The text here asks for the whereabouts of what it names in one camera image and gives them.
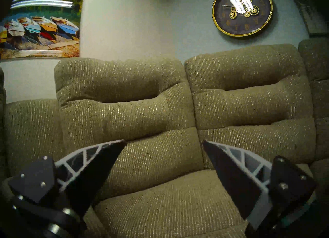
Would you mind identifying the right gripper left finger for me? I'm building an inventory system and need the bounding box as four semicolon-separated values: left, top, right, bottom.
8;140;127;218

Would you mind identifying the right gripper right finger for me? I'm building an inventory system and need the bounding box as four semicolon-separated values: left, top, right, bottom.
202;140;316;231

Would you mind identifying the olive green fabric sofa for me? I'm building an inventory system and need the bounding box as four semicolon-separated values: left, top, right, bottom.
0;38;329;238

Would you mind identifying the colourful boats wall picture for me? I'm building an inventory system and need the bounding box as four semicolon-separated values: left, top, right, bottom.
0;0;86;60

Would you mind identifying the gold rimmed wall clock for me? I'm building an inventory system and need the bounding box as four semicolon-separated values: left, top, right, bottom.
212;0;274;38

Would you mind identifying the lake dock wall picture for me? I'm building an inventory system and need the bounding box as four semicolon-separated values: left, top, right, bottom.
293;0;329;38

